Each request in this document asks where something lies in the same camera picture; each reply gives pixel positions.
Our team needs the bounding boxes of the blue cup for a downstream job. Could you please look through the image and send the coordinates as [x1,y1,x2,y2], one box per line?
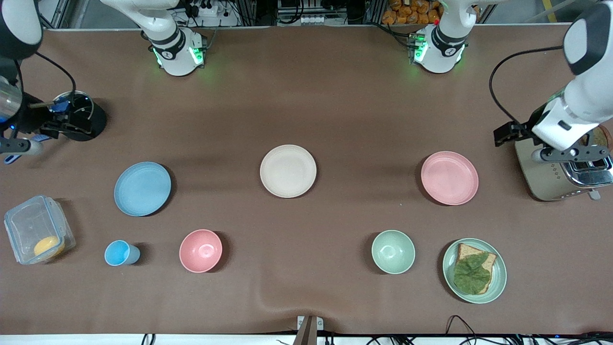
[104,240,141,266]

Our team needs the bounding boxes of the pink plate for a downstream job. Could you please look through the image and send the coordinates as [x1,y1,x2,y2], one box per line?
[420,151,479,206]

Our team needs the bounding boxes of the brown bread slice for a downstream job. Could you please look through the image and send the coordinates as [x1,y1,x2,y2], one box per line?
[455,243,497,295]

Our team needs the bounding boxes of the black cable loop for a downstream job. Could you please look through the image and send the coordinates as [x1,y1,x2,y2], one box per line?
[445,315,479,336]

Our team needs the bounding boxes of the silver toaster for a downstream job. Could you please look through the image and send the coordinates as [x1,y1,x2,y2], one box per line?
[514,137,613,202]

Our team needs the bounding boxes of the yellow round food item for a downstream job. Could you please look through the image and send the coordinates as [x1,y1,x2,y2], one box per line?
[34,236,66,259]

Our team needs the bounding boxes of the blue plate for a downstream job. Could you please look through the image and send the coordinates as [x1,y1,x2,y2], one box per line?
[114,161,172,217]

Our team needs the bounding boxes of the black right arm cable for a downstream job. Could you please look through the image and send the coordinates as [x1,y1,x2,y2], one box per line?
[34,50,78,104]

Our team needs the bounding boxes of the beige plate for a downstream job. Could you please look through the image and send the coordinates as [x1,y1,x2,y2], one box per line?
[260,144,317,198]

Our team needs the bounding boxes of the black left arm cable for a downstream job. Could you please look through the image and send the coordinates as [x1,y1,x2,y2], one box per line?
[488,45,566,126]

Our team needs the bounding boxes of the pink bowl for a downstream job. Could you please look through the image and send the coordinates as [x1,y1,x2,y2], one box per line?
[179,229,223,274]

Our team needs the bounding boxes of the white power strip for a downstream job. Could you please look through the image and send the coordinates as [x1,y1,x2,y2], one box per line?
[191,0,220,17]
[299,14,336,26]

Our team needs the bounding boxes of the green lettuce leaf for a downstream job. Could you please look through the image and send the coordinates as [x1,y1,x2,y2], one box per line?
[453,253,492,294]

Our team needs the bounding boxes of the metal table clamp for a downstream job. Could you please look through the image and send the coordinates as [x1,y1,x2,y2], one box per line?
[296,315,324,345]

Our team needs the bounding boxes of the orange packaged snacks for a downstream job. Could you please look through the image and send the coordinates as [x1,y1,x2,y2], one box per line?
[382,0,441,25]

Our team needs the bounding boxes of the green plate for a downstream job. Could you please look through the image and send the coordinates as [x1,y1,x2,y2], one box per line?
[442,238,507,304]

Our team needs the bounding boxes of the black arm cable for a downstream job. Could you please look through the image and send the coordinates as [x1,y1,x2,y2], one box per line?
[488,45,566,126]
[34,50,78,104]

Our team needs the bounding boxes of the brown table cloth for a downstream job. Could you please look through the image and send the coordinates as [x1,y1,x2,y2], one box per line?
[0,25,613,336]

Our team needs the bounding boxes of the green bowl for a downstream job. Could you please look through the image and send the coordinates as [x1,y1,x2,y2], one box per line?
[371,230,416,275]

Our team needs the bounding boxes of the dark saucepan with blue handle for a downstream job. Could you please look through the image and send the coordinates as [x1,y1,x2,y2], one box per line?
[4,92,107,164]

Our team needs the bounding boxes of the clear plastic container blue seal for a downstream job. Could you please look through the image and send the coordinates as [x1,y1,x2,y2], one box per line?
[4,195,76,265]

